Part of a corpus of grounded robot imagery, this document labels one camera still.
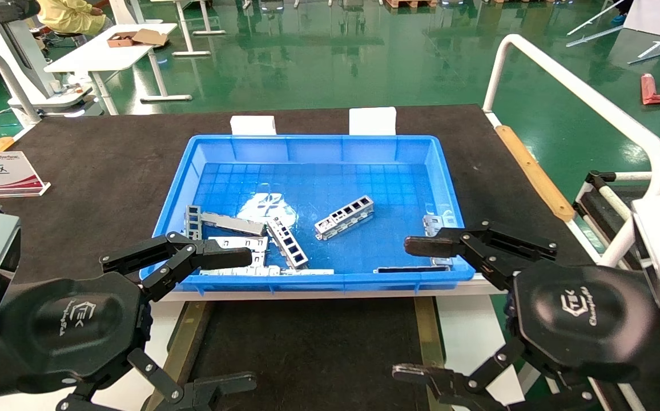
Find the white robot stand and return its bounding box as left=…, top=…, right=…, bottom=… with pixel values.
left=0, top=0, right=94, bottom=118

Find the long flat grey metal part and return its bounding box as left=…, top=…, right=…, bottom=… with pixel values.
left=201, top=212, right=266, bottom=236

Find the white foam block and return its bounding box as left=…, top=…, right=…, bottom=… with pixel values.
left=231, top=116, right=277, bottom=136
left=349, top=107, right=397, bottom=136

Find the white tubular railing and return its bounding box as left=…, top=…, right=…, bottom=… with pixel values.
left=482, top=34, right=660, bottom=266

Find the white board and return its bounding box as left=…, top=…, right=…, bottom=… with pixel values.
left=624, top=0, right=660, bottom=38

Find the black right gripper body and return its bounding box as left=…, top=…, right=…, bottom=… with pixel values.
left=504, top=260, right=659, bottom=383

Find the black cart with white tubes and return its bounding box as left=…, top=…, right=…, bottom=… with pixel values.
left=573, top=170, right=660, bottom=275

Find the white work table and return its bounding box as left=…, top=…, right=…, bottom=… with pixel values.
left=45, top=23, right=194, bottom=115

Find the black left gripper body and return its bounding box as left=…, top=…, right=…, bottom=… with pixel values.
left=0, top=273, right=154, bottom=396

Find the long wooden edge strip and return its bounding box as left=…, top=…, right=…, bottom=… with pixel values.
left=496, top=126, right=576, bottom=222

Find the thin silver metal strip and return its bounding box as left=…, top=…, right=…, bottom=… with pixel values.
left=200, top=266, right=281, bottom=277

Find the person in yellow clothing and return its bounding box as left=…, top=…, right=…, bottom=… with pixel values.
left=38, top=0, right=108, bottom=36

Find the slotted silver bracket by wall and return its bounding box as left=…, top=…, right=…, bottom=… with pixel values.
left=423, top=214, right=457, bottom=267

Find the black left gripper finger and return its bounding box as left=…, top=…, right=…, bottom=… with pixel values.
left=100, top=231, right=252, bottom=303
left=59, top=348, right=257, bottom=411

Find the white metal bar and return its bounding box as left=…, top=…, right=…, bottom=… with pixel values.
left=566, top=26, right=616, bottom=47
left=567, top=0, right=627, bottom=36

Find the silver bracket with blue-showing holes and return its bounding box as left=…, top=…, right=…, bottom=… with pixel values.
left=265, top=217, right=310, bottom=270

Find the white table frame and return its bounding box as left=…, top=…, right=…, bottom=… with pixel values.
left=150, top=0, right=226, bottom=57

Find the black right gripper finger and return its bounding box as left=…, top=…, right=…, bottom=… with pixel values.
left=393, top=340, right=599, bottom=411
left=404, top=221, right=557, bottom=291

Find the upright silver metal bracket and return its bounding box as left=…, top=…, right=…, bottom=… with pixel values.
left=185, top=205, right=203, bottom=240

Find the open cardboard box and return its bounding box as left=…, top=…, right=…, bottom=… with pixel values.
left=107, top=29, right=169, bottom=48

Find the blue plastic bin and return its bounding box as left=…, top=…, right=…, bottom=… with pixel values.
left=140, top=134, right=475, bottom=295

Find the white arched rail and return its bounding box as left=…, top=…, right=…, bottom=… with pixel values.
left=0, top=47, right=42, bottom=127

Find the silver metal bracket with square holes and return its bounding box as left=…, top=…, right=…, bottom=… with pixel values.
left=314, top=195, right=375, bottom=241

